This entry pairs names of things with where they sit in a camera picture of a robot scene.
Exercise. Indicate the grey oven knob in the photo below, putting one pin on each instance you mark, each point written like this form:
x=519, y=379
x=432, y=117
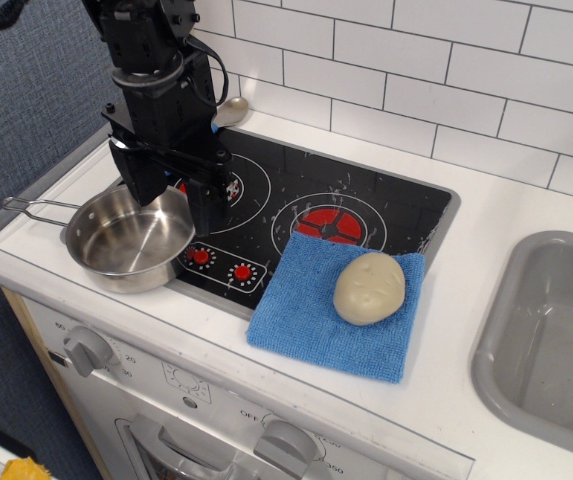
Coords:
x=286, y=447
x=87, y=350

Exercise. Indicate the grey sink basin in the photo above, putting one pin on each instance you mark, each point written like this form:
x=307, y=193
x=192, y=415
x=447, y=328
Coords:
x=522, y=367

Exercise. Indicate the grey left oven knob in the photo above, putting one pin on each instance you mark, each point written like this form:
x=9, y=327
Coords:
x=87, y=350

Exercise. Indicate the beige toy potato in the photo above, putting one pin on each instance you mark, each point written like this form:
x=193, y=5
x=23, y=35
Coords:
x=370, y=289

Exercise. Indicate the yellow black object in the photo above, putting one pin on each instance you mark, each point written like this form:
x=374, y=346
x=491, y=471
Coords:
x=24, y=469

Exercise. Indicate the spoon with blue handle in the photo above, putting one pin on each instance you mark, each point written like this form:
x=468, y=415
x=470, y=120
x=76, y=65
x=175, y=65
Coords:
x=232, y=112

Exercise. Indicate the stainless steel pot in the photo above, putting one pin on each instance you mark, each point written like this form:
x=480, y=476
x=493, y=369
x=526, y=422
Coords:
x=122, y=246

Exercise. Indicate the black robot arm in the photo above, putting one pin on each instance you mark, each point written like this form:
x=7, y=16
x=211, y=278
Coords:
x=144, y=36

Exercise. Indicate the grey right oven knob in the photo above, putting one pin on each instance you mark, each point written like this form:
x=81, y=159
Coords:
x=286, y=447

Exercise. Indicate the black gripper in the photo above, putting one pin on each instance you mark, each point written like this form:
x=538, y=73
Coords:
x=165, y=125

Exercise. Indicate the black toy stovetop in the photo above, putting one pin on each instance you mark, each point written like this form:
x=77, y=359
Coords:
x=279, y=190

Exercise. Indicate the white toy oven front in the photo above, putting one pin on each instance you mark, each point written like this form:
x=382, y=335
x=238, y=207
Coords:
x=145, y=418

